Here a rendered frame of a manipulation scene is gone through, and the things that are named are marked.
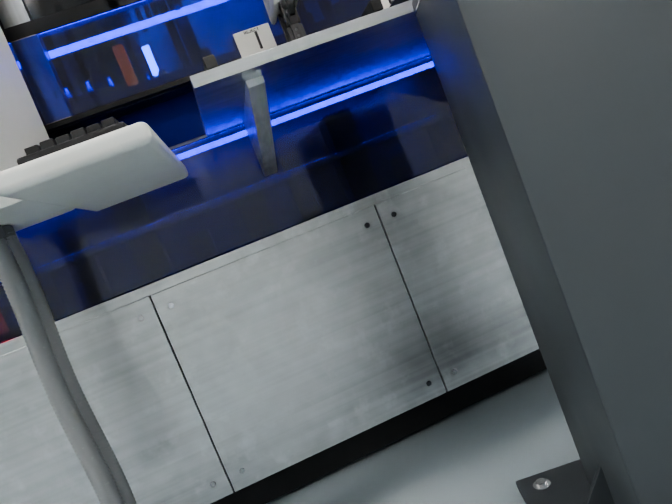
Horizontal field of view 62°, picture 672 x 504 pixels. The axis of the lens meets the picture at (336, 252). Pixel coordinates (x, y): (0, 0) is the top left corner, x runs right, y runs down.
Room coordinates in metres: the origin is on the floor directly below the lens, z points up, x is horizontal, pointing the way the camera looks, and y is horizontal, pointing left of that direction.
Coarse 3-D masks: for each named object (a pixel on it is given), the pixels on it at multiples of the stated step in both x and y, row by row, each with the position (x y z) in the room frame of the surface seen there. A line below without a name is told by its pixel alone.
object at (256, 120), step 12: (252, 84) 0.96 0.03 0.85; (264, 84) 0.97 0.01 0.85; (252, 96) 0.98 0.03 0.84; (264, 96) 1.00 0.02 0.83; (252, 108) 1.02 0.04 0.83; (264, 108) 1.03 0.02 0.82; (252, 120) 1.09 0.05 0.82; (264, 120) 1.07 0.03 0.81; (252, 132) 1.18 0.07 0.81; (264, 132) 1.11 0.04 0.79; (252, 144) 1.28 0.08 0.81; (264, 144) 1.15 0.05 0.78; (264, 156) 1.19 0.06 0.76; (264, 168) 1.24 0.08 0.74; (276, 168) 1.26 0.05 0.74
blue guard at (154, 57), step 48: (144, 0) 1.28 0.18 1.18; (192, 0) 1.29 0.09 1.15; (240, 0) 1.31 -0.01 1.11; (336, 0) 1.34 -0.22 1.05; (48, 48) 1.24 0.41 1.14; (96, 48) 1.26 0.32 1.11; (144, 48) 1.27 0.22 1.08; (192, 48) 1.29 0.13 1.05; (48, 96) 1.24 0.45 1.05; (96, 96) 1.25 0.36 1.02
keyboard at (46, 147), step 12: (108, 120) 0.75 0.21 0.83; (72, 132) 0.74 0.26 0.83; (84, 132) 0.74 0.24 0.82; (96, 132) 0.73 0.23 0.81; (108, 132) 0.74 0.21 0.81; (48, 144) 0.74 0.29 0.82; (60, 144) 0.73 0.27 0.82; (72, 144) 0.73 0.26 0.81; (24, 156) 0.72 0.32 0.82; (36, 156) 0.72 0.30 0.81
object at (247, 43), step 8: (264, 24) 1.31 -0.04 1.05; (240, 32) 1.30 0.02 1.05; (248, 32) 1.31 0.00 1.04; (264, 32) 1.31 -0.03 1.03; (240, 40) 1.30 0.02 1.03; (248, 40) 1.31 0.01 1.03; (256, 40) 1.31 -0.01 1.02; (264, 40) 1.31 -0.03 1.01; (272, 40) 1.31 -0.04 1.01; (240, 48) 1.30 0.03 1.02; (248, 48) 1.30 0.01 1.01; (256, 48) 1.31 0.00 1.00; (264, 48) 1.31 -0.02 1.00
